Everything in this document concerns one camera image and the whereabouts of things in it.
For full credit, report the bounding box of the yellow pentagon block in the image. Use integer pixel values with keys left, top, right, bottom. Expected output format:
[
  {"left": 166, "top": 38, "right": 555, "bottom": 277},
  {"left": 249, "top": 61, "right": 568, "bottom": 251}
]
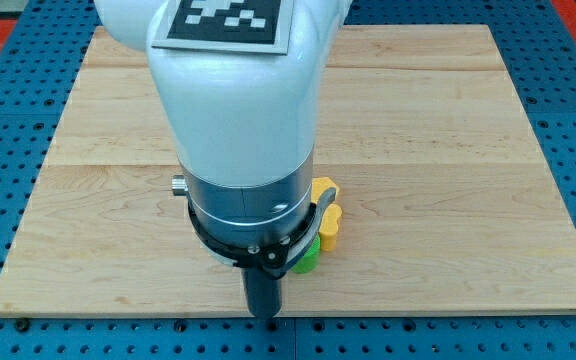
[{"left": 311, "top": 177, "right": 340, "bottom": 203}]

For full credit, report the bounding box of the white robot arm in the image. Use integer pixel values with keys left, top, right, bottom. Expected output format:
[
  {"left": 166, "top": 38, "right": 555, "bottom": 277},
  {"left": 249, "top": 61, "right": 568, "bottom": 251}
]
[{"left": 95, "top": 0, "right": 350, "bottom": 249}]

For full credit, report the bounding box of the black white fiducial marker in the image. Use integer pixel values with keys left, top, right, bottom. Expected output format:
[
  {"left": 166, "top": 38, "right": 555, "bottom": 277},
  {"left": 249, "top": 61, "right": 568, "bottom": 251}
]
[{"left": 152, "top": 0, "right": 294, "bottom": 55}]

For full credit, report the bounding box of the wooden board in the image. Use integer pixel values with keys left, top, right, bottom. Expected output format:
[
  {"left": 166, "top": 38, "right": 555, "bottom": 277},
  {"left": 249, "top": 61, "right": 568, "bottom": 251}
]
[{"left": 0, "top": 25, "right": 576, "bottom": 319}]

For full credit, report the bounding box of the black clamp ring with lever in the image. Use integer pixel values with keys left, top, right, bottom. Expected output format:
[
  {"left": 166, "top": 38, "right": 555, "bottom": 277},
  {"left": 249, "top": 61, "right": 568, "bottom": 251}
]
[{"left": 186, "top": 186, "right": 338, "bottom": 280}]

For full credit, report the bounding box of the yellow heart block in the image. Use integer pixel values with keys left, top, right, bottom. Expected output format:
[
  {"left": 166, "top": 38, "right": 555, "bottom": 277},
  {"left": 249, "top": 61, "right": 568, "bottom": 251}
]
[{"left": 318, "top": 204, "right": 343, "bottom": 252}]

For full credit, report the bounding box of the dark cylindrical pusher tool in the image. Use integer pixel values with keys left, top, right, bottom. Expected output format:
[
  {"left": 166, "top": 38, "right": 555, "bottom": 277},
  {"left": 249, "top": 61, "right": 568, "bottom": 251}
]
[{"left": 241, "top": 268, "right": 282, "bottom": 320}]

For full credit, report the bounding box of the green cylinder block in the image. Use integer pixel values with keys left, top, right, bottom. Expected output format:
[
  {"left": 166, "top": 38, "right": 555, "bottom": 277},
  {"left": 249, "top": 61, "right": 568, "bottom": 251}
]
[{"left": 291, "top": 236, "right": 321, "bottom": 274}]

